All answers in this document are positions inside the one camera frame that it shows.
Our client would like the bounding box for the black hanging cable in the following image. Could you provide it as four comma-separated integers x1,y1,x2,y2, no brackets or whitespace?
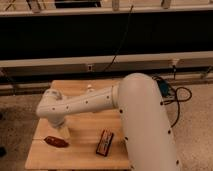
101,4,135,73

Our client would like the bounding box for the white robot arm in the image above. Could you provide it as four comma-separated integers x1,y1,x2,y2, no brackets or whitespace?
36,73,181,171

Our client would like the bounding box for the black cable by table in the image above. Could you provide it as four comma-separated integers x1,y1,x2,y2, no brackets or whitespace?
151,64,213,128

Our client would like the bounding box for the red chocolate bar box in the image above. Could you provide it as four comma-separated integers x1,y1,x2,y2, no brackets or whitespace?
96,130,114,157

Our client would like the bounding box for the wall power outlet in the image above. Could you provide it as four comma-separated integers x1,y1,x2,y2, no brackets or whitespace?
88,65,93,72

